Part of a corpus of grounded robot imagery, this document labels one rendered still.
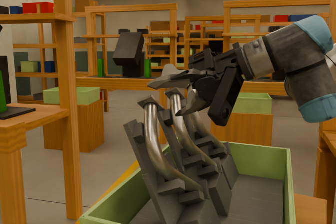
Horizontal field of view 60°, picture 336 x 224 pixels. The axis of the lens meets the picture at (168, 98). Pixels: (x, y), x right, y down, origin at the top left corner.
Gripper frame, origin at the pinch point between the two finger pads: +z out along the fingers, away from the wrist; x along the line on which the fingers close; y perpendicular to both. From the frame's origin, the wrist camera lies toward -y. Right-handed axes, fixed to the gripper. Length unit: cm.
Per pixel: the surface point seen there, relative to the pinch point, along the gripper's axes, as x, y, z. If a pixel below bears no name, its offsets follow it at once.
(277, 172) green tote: -59, 4, -12
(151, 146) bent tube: -0.2, -10.0, 3.4
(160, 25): -554, 904, 310
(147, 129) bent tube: 1.1, -6.4, 3.6
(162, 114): -10.8, 6.3, 6.5
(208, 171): -31.0, -3.3, 3.1
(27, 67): -185, 407, 425
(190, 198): -18.7, -14.8, 4.0
